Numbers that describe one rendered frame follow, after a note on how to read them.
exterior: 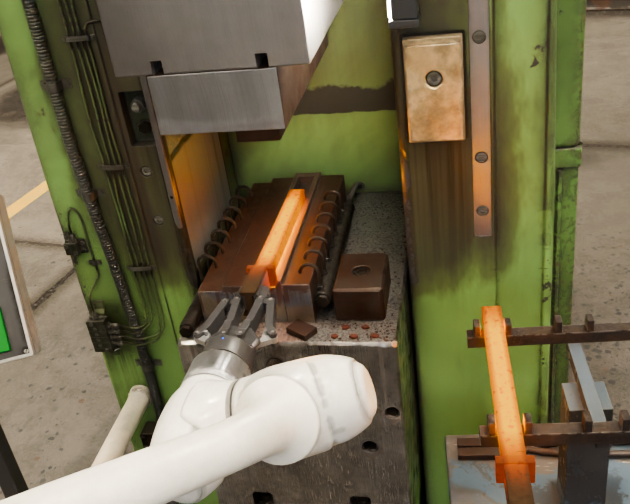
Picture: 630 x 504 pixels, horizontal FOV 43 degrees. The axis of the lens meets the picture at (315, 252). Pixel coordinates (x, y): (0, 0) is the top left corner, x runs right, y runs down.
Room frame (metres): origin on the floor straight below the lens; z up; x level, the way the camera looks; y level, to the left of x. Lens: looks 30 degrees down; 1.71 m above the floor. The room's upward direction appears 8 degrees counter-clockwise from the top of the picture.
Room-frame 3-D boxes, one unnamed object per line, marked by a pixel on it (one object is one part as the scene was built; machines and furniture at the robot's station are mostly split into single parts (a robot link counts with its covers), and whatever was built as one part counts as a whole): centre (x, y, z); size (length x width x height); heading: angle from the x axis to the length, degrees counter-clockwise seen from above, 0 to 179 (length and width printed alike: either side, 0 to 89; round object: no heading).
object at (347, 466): (1.34, 0.01, 0.69); 0.56 x 0.38 x 0.45; 166
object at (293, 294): (1.35, 0.06, 0.96); 0.42 x 0.20 x 0.09; 166
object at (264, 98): (1.35, 0.06, 1.32); 0.42 x 0.20 x 0.10; 166
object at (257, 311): (1.00, 0.11, 1.02); 0.11 x 0.01 x 0.04; 161
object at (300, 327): (1.09, 0.04, 0.92); 0.04 x 0.03 x 0.01; 43
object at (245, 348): (0.93, 0.14, 1.02); 0.09 x 0.08 x 0.07; 166
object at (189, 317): (1.31, 0.19, 0.93); 0.40 x 0.03 x 0.03; 166
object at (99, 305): (1.35, 0.45, 0.80); 0.06 x 0.03 x 0.14; 76
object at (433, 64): (1.19, -0.22, 1.27); 0.09 x 0.02 x 0.17; 76
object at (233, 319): (1.00, 0.14, 1.02); 0.11 x 0.01 x 0.04; 171
